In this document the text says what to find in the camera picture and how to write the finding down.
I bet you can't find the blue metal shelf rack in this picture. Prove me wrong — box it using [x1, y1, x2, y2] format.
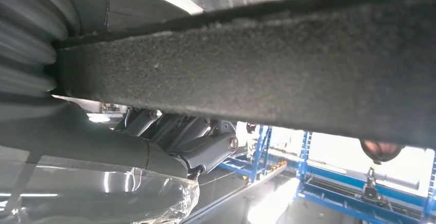
[294, 130, 436, 224]
[217, 124, 274, 183]

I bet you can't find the steel workbench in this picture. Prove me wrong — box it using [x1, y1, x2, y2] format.
[180, 163, 372, 224]

